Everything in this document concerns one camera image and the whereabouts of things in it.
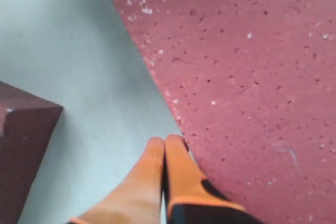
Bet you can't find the red brick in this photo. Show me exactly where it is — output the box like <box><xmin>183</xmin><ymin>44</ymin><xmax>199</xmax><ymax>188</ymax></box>
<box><xmin>112</xmin><ymin>0</ymin><xmax>335</xmax><ymax>223</ymax></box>
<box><xmin>1</xmin><ymin>82</ymin><xmax>63</xmax><ymax>223</ymax></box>

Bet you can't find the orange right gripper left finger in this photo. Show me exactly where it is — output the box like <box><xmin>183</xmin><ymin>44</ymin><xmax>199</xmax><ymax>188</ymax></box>
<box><xmin>68</xmin><ymin>137</ymin><xmax>164</xmax><ymax>224</ymax></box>

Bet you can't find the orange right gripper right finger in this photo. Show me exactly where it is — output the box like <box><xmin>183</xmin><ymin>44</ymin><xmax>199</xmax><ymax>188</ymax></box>
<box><xmin>163</xmin><ymin>135</ymin><xmax>261</xmax><ymax>224</ymax></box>

